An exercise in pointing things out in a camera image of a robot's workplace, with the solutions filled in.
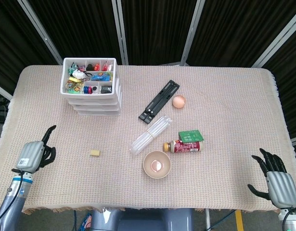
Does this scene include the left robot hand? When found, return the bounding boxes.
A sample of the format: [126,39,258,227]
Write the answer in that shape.
[15,125,57,173]

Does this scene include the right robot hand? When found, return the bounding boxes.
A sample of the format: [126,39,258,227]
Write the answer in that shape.
[247,148,296,209]

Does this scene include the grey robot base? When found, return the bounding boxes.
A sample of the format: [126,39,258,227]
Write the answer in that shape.
[90,208,194,231]

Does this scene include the beige woven tablecloth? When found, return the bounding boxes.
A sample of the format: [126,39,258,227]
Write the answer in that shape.
[0,64,296,215]

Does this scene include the white metal table leg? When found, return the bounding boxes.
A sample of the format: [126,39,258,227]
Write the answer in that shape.
[205,208,212,229]

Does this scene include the colourful foil packet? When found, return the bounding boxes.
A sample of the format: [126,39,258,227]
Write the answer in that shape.
[64,81,83,94]

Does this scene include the blue printed bag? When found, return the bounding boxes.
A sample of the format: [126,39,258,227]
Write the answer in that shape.
[81,213,93,231]

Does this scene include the white round toy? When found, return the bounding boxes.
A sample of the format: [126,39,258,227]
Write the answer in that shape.
[72,69,86,79]

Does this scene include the black curtain panel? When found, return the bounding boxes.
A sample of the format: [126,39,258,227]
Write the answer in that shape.
[27,0,122,65]
[186,0,296,67]
[0,0,59,92]
[258,24,296,145]
[120,0,199,65]

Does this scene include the red label drink bottle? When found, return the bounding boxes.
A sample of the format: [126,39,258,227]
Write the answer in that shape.
[162,140,203,154]

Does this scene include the green packet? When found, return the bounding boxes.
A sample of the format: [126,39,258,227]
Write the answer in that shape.
[178,129,204,142]

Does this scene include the blue packet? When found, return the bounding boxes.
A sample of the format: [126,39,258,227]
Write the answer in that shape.
[90,72,112,82]

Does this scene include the bundle of clear straws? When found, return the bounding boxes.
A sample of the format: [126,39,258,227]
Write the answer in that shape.
[129,115,173,154]

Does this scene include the beige bowl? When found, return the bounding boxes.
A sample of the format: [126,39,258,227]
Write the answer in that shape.
[142,150,172,179]

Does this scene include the orange egg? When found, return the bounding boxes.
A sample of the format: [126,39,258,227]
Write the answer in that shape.
[172,95,187,109]

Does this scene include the black folding stand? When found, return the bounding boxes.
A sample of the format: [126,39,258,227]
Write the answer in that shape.
[138,79,181,125]

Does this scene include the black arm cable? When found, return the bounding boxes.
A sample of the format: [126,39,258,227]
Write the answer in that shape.
[0,168,25,226]

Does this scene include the grey partition frame post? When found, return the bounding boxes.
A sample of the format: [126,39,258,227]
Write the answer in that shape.
[17,0,64,65]
[251,15,296,68]
[180,0,206,66]
[111,0,129,65]
[0,81,14,101]

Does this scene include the white plastic drawer unit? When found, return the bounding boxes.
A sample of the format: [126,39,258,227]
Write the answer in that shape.
[60,57,123,117]

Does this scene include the clear drawer with white handle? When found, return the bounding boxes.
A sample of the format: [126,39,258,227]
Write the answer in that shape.
[68,100,121,107]

